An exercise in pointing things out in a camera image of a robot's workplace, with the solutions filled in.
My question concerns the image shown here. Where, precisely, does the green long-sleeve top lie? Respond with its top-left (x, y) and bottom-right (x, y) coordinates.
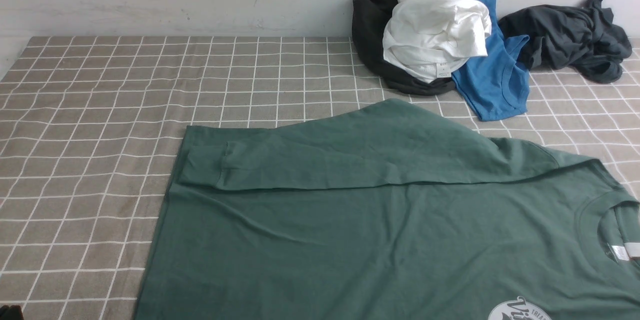
top-left (134, 99), bottom-right (639, 319)

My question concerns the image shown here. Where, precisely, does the white garment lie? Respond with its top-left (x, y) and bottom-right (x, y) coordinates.
top-left (382, 0), bottom-right (492, 83)

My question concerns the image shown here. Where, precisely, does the blue garment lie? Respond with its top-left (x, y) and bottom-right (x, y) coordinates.
top-left (452, 0), bottom-right (530, 122)

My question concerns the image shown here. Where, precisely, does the grey checked tablecloth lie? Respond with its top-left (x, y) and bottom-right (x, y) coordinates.
top-left (0, 36), bottom-right (640, 319)

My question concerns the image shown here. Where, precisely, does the dark grey garment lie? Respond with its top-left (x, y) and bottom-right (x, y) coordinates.
top-left (498, 0), bottom-right (633, 84)

